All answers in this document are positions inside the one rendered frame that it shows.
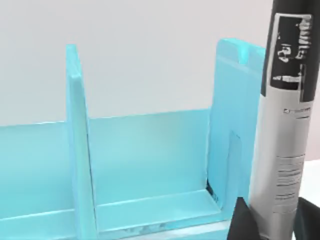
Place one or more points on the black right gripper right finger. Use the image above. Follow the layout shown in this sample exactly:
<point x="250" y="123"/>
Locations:
<point x="308" y="220"/>

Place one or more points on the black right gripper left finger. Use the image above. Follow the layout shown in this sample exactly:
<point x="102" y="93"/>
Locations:
<point x="241" y="220"/>

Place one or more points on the black and silver bottle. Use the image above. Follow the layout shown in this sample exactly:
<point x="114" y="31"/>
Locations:
<point x="282" y="140"/>

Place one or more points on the light blue rack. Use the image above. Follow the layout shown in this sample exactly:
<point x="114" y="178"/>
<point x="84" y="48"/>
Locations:
<point x="150" y="155"/>

